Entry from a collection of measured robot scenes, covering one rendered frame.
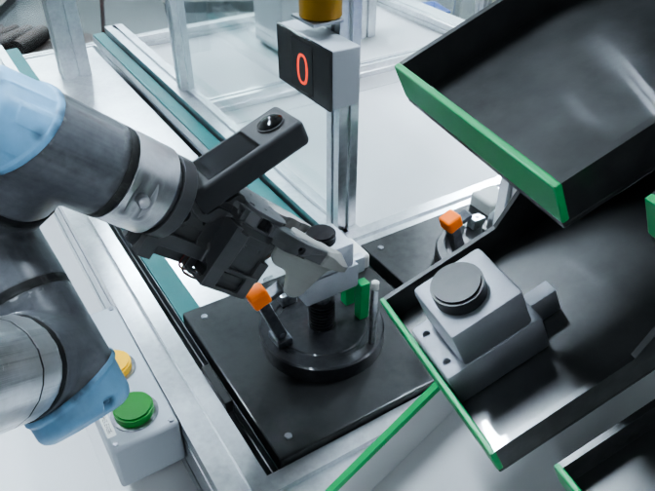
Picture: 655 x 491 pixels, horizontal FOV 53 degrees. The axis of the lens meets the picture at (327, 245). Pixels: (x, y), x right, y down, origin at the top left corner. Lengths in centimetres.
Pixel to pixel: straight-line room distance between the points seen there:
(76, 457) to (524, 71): 65
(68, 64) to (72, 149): 115
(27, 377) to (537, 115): 33
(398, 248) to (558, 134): 59
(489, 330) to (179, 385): 44
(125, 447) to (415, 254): 43
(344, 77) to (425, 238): 26
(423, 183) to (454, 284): 89
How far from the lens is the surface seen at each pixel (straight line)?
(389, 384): 70
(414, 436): 56
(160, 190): 51
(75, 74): 164
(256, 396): 69
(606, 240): 45
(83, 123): 49
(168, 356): 77
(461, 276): 36
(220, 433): 68
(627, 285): 43
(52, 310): 51
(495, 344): 38
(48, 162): 47
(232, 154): 56
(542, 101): 33
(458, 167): 131
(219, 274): 58
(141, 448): 70
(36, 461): 84
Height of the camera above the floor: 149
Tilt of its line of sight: 37 degrees down
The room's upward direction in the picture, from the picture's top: straight up
